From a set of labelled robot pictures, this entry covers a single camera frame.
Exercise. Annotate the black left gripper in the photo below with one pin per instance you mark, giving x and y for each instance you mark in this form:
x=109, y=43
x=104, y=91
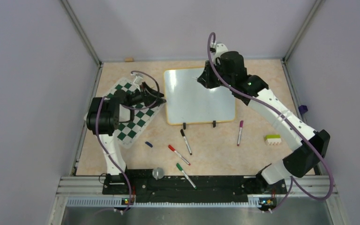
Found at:
x=148, y=94

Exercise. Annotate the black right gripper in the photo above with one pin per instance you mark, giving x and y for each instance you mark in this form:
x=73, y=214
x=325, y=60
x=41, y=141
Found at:
x=205, y=78

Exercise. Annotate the yellow framed whiteboard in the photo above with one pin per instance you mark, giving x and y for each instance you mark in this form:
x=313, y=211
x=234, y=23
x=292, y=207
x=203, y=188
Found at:
x=189, y=102

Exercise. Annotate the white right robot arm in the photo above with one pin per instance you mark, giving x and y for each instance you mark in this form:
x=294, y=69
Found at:
x=308, y=146

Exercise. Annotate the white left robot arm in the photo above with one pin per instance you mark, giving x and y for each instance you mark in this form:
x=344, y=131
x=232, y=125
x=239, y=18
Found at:
x=120, y=118

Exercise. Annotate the small wooden block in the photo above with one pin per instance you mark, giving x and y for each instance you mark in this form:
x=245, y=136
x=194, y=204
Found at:
x=128, y=59

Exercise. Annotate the green white chessboard mat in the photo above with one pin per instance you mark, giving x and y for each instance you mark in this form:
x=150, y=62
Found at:
x=129, y=132

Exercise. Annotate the black capped marker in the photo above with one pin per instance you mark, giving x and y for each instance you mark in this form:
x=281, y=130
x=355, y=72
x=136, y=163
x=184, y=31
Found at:
x=186, y=142

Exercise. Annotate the purple capped marker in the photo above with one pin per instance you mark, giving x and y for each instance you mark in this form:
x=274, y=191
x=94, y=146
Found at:
x=240, y=133

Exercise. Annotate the red capped marker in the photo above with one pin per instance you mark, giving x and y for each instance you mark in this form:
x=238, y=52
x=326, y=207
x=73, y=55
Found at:
x=178, y=154

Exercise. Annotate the green capped marker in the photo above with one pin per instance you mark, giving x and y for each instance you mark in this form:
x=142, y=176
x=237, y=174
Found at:
x=186, y=176

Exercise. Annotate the grey round knob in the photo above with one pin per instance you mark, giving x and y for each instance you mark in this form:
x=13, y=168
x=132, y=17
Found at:
x=158, y=173

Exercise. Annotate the green white eraser block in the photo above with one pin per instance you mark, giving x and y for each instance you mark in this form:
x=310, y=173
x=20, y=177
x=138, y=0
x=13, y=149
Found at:
x=273, y=139

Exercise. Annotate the purple plastic piece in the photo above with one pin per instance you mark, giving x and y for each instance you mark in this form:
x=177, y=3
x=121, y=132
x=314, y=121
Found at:
x=303, y=109

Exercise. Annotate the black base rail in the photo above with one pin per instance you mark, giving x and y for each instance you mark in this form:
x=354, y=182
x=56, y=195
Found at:
x=140, y=184

